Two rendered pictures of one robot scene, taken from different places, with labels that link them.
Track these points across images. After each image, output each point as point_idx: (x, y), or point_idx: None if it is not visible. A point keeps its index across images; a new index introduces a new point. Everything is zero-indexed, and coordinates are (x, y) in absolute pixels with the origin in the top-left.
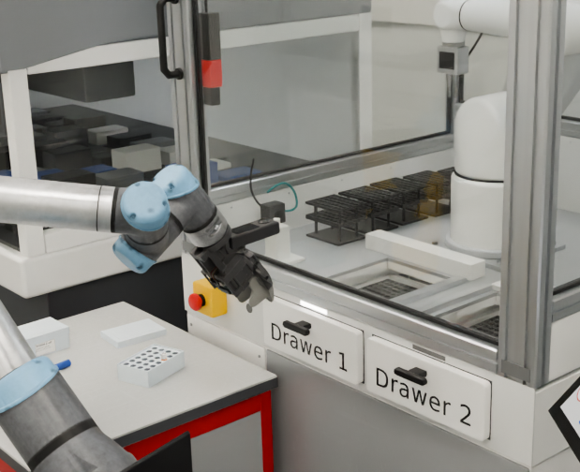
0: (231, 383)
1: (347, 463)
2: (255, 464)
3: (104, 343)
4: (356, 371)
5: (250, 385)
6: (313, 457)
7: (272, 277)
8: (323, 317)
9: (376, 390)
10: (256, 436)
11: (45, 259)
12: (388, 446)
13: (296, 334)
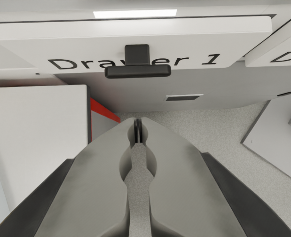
0: (68, 135)
1: (174, 87)
2: (102, 122)
3: None
4: (236, 60)
5: (86, 122)
6: (135, 91)
7: None
8: (176, 26)
9: (263, 64)
10: (96, 118)
11: None
12: (234, 76)
13: (111, 58)
